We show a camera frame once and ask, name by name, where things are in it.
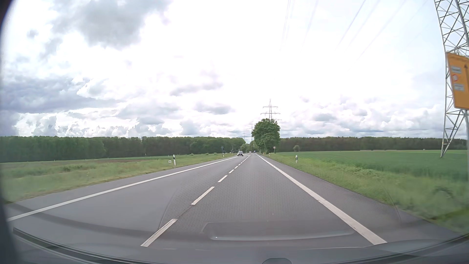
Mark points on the grey asphalt road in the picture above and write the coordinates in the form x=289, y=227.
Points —
x=256, y=190

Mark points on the car's own bonnet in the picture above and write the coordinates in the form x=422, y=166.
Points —
x=234, y=255

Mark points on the grass verge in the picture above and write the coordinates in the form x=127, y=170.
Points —
x=366, y=181
x=73, y=174

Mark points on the small round bush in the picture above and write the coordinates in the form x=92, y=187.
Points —
x=296, y=148

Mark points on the large green tree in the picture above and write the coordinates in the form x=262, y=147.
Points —
x=266, y=135

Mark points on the distant lattice pylon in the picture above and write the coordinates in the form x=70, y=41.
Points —
x=270, y=110

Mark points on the green crop field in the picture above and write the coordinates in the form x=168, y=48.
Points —
x=403, y=161

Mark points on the wood of dark green trees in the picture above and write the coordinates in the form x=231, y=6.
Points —
x=91, y=147
x=366, y=143

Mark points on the steel lattice pylon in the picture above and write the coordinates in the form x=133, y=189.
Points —
x=454, y=29

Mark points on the yellow road sign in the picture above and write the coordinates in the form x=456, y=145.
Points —
x=458, y=80

